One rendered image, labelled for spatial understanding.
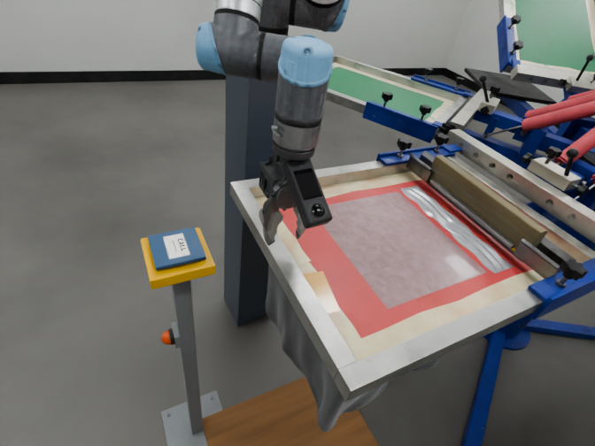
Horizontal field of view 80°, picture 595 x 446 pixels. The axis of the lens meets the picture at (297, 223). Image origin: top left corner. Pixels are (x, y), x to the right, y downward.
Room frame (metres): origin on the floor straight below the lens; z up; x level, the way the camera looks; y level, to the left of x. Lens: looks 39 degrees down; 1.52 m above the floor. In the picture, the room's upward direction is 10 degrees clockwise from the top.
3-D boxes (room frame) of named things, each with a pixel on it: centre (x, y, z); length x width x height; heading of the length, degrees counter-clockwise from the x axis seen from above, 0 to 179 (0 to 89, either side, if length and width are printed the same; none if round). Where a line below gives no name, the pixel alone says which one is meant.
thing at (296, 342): (0.57, -0.05, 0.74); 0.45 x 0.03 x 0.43; 33
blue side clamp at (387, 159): (1.09, -0.35, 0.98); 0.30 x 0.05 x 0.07; 123
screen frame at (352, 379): (0.73, -0.30, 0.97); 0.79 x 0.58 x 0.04; 123
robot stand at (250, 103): (1.11, 0.18, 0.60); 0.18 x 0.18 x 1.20; 36
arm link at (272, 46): (0.64, 0.05, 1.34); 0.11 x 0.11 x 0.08; 2
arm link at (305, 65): (0.54, 0.03, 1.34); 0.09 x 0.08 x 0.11; 2
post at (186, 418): (0.52, 0.24, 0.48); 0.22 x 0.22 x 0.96; 33
